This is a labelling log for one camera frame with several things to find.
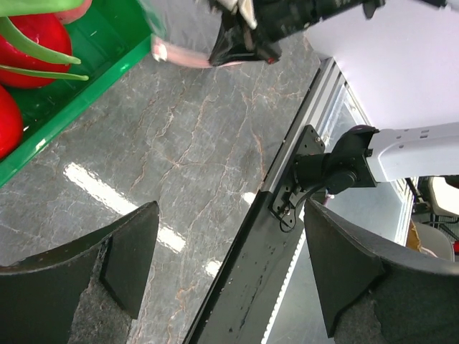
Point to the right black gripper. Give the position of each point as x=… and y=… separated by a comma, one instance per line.
x=251, y=30

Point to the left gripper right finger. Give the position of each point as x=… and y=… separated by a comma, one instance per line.
x=372, y=290

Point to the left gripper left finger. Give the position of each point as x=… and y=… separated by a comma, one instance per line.
x=88, y=290

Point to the clear pink zip top bag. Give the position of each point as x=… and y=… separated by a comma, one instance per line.
x=184, y=32

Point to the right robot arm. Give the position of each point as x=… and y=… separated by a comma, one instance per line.
x=363, y=156

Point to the green plastic crate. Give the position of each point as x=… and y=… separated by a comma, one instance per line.
x=109, y=39

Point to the pink dragon fruit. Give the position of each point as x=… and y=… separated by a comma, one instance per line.
x=66, y=12

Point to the red apple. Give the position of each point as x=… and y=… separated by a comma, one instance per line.
x=11, y=124
x=36, y=42

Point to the white cable duct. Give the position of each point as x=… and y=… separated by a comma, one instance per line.
x=283, y=288

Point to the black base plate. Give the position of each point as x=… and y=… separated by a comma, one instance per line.
x=240, y=302

